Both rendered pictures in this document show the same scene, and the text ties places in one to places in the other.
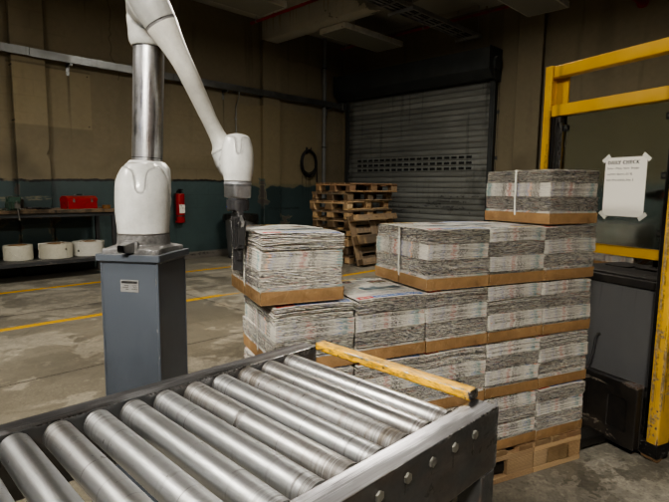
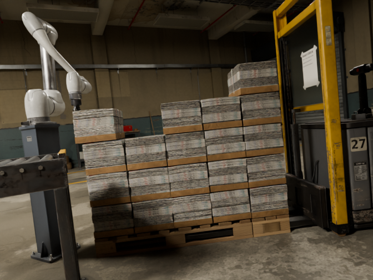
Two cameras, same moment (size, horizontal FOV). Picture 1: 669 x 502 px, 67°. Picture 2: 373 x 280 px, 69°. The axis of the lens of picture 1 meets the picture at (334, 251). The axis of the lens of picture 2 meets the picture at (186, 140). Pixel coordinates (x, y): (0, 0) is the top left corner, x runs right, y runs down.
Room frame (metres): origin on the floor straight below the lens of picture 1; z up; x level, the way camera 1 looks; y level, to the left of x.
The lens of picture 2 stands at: (0.07, -1.20, 0.88)
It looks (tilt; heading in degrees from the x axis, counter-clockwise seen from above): 3 degrees down; 22
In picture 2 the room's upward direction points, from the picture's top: 6 degrees counter-clockwise
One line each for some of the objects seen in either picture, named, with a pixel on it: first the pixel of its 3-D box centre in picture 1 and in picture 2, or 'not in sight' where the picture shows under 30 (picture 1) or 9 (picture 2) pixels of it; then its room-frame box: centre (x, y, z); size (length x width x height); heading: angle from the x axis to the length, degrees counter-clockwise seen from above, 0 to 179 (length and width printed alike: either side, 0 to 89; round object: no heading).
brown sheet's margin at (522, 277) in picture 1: (485, 270); (217, 125); (2.16, -0.65, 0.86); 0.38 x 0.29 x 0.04; 25
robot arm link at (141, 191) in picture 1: (142, 197); (37, 103); (1.60, 0.60, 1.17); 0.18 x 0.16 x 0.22; 17
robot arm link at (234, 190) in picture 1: (237, 190); (75, 96); (1.70, 0.32, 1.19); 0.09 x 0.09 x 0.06
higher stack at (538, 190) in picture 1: (532, 313); (256, 148); (2.29, -0.91, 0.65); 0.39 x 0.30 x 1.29; 25
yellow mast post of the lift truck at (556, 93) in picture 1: (548, 233); (287, 105); (2.78, -1.16, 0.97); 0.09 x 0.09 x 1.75; 25
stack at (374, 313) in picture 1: (396, 384); (170, 186); (1.98, -0.26, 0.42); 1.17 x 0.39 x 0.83; 115
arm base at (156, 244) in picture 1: (140, 242); (36, 121); (1.57, 0.60, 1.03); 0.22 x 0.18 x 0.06; 171
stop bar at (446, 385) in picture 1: (386, 366); (62, 153); (1.09, -0.12, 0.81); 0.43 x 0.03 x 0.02; 45
